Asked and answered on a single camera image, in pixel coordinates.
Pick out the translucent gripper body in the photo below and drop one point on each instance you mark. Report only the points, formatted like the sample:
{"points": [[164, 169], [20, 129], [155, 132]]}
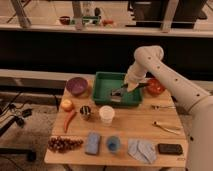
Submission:
{"points": [[131, 86]]}

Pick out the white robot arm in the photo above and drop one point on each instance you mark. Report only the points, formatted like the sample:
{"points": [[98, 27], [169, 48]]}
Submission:
{"points": [[195, 100]]}

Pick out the green plastic tray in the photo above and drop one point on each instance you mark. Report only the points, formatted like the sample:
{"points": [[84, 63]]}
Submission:
{"points": [[105, 82]]}

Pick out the white cup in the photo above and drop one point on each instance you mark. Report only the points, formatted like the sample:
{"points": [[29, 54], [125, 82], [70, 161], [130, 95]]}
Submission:
{"points": [[106, 114]]}

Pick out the metal cup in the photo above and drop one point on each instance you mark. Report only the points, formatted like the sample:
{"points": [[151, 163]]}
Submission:
{"points": [[85, 112]]}

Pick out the purple bowl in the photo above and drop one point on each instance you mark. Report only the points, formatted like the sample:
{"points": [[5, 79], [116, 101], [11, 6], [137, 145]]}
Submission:
{"points": [[76, 86]]}

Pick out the blue small cup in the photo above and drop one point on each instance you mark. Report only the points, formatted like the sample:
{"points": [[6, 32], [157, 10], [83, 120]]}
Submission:
{"points": [[113, 144]]}

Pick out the wooden spoon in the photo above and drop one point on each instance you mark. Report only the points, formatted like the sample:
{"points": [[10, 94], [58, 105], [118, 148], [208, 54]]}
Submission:
{"points": [[168, 127]]}

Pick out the grey folded cloth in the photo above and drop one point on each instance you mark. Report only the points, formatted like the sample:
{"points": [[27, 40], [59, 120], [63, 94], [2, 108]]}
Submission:
{"points": [[142, 150]]}

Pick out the blue sponge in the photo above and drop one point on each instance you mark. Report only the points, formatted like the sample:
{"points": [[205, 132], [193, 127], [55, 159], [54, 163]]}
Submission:
{"points": [[92, 143]]}

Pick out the orange carrot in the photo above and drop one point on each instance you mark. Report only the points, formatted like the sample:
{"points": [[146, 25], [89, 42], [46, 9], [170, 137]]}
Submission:
{"points": [[68, 119]]}

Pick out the yellow apple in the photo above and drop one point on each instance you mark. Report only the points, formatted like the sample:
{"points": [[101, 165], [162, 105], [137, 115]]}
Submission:
{"points": [[67, 105]]}

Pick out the orange background object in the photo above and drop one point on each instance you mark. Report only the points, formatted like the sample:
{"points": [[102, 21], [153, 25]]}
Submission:
{"points": [[107, 22]]}

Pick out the black phone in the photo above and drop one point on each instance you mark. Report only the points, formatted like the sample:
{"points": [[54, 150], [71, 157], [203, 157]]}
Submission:
{"points": [[170, 149]]}

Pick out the green background object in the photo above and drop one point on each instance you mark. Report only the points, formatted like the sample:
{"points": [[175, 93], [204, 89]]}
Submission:
{"points": [[91, 20]]}

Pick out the dark red background bowl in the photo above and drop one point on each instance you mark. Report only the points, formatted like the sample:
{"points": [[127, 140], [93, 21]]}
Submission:
{"points": [[64, 20]]}

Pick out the bunch of dark grapes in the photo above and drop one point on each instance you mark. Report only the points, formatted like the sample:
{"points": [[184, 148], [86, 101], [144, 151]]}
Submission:
{"points": [[62, 145]]}

